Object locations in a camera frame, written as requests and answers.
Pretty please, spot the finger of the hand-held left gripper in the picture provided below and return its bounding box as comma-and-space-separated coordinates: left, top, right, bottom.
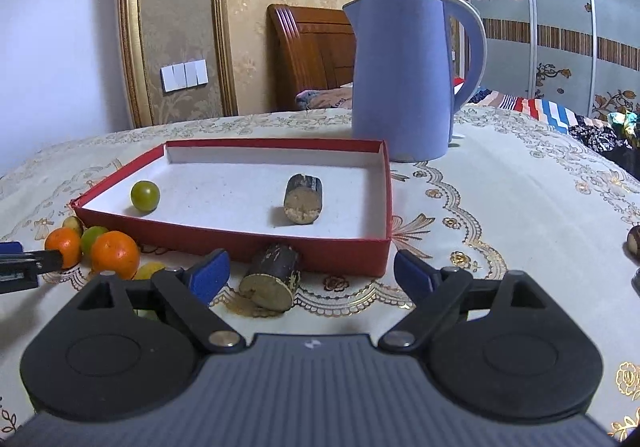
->
0, 241, 63, 295

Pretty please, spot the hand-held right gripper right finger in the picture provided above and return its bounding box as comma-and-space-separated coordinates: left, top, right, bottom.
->
379, 249, 551, 353

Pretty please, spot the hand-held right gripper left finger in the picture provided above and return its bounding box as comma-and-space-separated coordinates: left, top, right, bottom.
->
75, 248, 247, 354

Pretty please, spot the orange tangerine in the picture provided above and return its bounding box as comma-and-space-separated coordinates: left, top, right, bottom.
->
90, 230, 141, 280
44, 227, 82, 270

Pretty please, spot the dark sugarcane piece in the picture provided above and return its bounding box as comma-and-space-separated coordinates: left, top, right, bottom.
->
238, 243, 302, 314
283, 173, 324, 227

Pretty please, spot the red cardboard tray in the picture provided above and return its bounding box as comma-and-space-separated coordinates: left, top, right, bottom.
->
70, 138, 393, 278

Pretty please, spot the round green fruit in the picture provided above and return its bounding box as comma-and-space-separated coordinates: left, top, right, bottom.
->
130, 180, 161, 214
80, 225, 110, 258

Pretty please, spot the small yellow fruit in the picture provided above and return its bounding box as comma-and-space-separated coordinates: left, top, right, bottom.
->
132, 262, 167, 281

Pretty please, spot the folded striped blanket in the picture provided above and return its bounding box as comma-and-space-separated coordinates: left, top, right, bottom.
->
294, 84, 356, 110

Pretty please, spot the blue electric kettle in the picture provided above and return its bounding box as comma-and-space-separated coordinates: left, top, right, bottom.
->
342, 0, 488, 162

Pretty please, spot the dark floral cloth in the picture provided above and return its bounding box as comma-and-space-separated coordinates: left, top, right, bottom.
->
567, 109, 640, 168

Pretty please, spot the wooden bed headboard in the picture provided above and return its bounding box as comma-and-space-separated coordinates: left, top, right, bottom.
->
266, 3, 357, 112

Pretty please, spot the floral sliding-door wardrobe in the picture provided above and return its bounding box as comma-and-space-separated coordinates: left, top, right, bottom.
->
452, 0, 640, 115

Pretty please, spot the white wall switch panel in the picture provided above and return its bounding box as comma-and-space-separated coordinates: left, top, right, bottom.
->
160, 58, 209, 94

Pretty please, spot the gold wall moulding frame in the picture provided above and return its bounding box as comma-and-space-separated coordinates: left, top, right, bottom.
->
116, 0, 238, 128

